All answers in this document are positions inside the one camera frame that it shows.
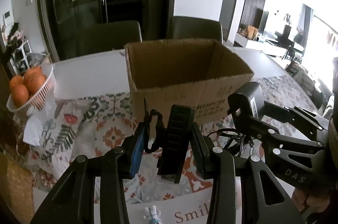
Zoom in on black charger with cable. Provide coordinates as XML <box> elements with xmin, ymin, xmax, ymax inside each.
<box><xmin>206</xmin><ymin>81</ymin><xmax>266</xmax><ymax>158</ymax></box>

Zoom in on floral fabric tissue cover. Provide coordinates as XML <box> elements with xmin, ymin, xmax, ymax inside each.
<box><xmin>27</xmin><ymin>97</ymin><xmax>100</xmax><ymax>179</ymax></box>

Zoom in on white fruit basket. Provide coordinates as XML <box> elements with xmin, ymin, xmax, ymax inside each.
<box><xmin>6</xmin><ymin>64</ymin><xmax>57</xmax><ymax>116</ymax></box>

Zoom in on brown cardboard box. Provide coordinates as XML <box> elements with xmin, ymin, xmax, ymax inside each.
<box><xmin>125</xmin><ymin>39</ymin><xmax>254</xmax><ymax>124</ymax></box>

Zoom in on patterned table runner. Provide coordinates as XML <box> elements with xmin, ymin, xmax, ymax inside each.
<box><xmin>26</xmin><ymin>75</ymin><xmax>318</xmax><ymax>205</ymax></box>

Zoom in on woven rattan box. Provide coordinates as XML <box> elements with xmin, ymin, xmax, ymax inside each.
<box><xmin>1</xmin><ymin>153</ymin><xmax>34</xmax><ymax>223</ymax></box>

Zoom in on dark dining chair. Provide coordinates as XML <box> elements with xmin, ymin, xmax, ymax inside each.
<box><xmin>167</xmin><ymin>16</ymin><xmax>223</xmax><ymax>43</ymax></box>
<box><xmin>76</xmin><ymin>21</ymin><xmax>142</xmax><ymax>56</ymax></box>

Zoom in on orange fruit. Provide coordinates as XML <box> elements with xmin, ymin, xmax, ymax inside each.
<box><xmin>26</xmin><ymin>72</ymin><xmax>46</xmax><ymax>95</ymax></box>
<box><xmin>11</xmin><ymin>84</ymin><xmax>29</xmax><ymax>107</ymax></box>
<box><xmin>9</xmin><ymin>75</ymin><xmax>24</xmax><ymax>89</ymax></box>

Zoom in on black power adapter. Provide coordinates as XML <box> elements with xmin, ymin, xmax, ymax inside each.
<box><xmin>143</xmin><ymin>99</ymin><xmax>195</xmax><ymax>184</ymax></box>

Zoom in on white tissue paper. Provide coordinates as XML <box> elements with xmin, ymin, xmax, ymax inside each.
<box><xmin>23</xmin><ymin>99</ymin><xmax>57</xmax><ymax>146</ymax></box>

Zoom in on medic figurine keychain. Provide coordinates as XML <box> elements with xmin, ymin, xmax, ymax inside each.
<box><xmin>144</xmin><ymin>205</ymin><xmax>163</xmax><ymax>224</ymax></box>

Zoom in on person's right hand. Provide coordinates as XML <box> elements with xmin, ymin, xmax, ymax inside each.
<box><xmin>292</xmin><ymin>185</ymin><xmax>337</xmax><ymax>213</ymax></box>

